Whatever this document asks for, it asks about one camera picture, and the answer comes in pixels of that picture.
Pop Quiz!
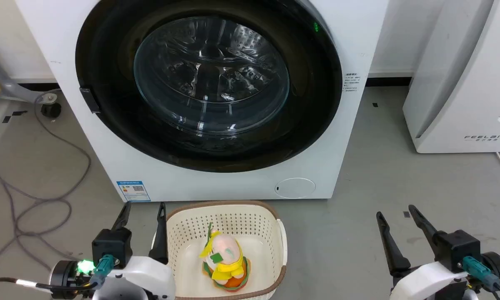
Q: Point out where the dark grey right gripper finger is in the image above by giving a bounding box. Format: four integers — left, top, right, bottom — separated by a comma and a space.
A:
408, 204, 439, 253
376, 211, 412, 277

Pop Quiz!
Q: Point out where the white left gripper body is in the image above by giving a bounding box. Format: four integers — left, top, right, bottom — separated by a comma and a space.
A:
50, 256, 176, 300

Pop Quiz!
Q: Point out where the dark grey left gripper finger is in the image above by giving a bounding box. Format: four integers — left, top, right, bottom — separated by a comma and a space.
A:
112, 202, 132, 231
149, 202, 168, 265

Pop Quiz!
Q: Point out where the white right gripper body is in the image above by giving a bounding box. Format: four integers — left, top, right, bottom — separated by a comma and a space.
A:
389, 251, 500, 300

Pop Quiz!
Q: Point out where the white washing machine body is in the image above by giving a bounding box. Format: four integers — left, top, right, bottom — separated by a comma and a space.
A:
15, 0, 389, 203

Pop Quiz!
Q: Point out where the black round washer door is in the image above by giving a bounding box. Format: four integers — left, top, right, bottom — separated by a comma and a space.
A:
75, 0, 343, 173

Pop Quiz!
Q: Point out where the cream perforated laundry basket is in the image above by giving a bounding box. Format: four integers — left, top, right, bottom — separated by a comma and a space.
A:
151, 200, 288, 300

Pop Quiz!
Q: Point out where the blue energy label sticker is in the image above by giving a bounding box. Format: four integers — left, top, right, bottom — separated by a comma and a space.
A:
116, 180, 152, 203

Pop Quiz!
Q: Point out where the yellow and orange doll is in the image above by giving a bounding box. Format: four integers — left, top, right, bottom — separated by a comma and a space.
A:
198, 222, 251, 293

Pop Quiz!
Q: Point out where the round white filter cover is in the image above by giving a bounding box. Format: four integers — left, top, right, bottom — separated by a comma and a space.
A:
274, 177, 317, 199

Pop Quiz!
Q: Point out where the black caster wheel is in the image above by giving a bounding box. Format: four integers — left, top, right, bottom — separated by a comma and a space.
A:
40, 102, 62, 119

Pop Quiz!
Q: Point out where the white air purifier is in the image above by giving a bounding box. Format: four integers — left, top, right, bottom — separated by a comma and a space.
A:
402, 0, 500, 154

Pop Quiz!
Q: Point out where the small white text sticker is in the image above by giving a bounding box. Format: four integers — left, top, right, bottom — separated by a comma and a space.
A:
344, 71, 359, 93

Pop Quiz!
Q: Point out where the grey metal furniture leg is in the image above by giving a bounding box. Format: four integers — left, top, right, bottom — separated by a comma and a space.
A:
0, 45, 59, 104

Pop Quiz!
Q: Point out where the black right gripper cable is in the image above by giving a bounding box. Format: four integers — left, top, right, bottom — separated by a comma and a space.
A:
461, 255, 500, 300

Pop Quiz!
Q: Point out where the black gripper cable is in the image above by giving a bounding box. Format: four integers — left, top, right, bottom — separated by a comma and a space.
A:
0, 255, 117, 300
461, 255, 500, 300

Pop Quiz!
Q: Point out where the grey floor cable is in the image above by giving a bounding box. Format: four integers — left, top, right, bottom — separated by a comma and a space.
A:
0, 89, 92, 276

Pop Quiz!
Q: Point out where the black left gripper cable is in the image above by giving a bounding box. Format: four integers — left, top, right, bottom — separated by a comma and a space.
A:
0, 255, 117, 300

